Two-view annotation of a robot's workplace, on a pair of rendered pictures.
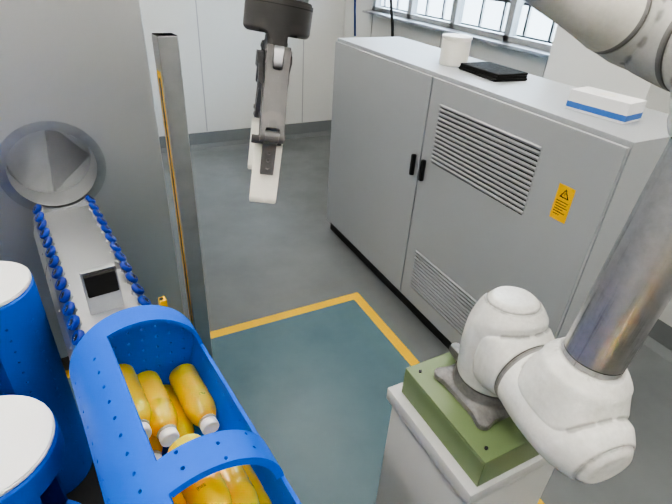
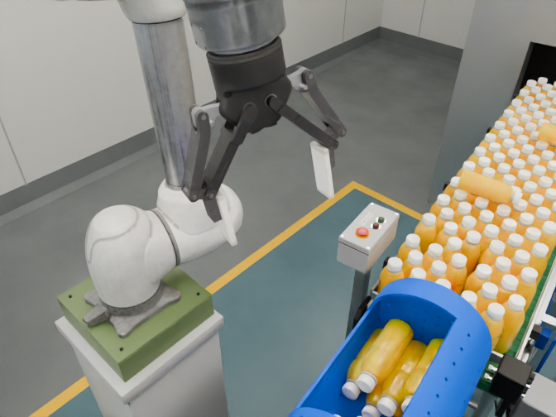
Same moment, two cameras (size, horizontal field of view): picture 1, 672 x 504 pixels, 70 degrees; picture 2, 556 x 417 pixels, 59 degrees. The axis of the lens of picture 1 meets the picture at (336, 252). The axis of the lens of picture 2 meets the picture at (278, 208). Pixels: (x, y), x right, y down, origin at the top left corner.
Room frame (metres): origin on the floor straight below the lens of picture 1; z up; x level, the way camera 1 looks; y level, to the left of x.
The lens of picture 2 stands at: (0.71, 0.54, 2.06)
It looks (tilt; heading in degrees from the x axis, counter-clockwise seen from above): 39 degrees down; 252
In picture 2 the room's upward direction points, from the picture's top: straight up
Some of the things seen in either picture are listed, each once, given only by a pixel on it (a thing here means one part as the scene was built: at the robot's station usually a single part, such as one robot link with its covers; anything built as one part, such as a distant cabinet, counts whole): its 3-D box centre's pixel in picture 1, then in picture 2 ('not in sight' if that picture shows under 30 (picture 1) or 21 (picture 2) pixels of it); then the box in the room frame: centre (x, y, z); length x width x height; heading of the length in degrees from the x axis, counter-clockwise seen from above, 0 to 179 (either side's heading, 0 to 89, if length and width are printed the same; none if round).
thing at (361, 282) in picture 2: not in sight; (351, 345); (0.10, -0.43, 0.50); 0.04 x 0.04 x 1.00; 36
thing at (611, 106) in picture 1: (604, 104); not in sight; (1.93, -1.00, 1.48); 0.24 x 0.12 x 0.08; 37
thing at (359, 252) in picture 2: not in sight; (368, 237); (0.10, -0.43, 1.05); 0.20 x 0.10 x 0.10; 36
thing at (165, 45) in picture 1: (193, 275); not in sight; (1.50, 0.54, 0.85); 0.06 x 0.06 x 1.70; 36
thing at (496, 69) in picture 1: (492, 70); not in sight; (2.57, -0.73, 1.46); 0.32 x 0.23 x 0.04; 29
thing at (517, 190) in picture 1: (447, 197); not in sight; (2.64, -0.64, 0.72); 2.15 x 0.54 x 1.45; 29
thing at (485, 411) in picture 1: (482, 374); (124, 295); (0.82, -0.36, 1.11); 0.22 x 0.18 x 0.06; 28
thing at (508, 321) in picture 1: (505, 338); (125, 250); (0.79, -0.37, 1.25); 0.18 x 0.16 x 0.22; 19
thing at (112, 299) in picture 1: (102, 290); not in sight; (1.18, 0.71, 1.00); 0.10 x 0.04 x 0.15; 126
